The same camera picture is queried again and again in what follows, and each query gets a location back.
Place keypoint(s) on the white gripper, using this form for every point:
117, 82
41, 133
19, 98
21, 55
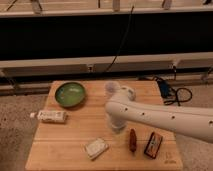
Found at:
117, 124

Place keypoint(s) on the white sponge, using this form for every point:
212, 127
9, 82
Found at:
96, 148

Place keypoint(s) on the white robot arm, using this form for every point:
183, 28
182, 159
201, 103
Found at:
189, 121

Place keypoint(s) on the white ceramic cup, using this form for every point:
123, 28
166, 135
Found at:
111, 87

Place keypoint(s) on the red pocket knife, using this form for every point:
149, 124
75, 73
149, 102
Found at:
133, 141

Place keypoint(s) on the wooden board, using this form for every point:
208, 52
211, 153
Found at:
61, 147

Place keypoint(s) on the green bowl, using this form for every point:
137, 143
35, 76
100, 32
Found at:
70, 94

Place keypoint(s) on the blue power adapter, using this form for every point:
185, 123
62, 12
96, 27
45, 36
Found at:
164, 89

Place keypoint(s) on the white tube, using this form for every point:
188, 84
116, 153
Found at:
50, 116

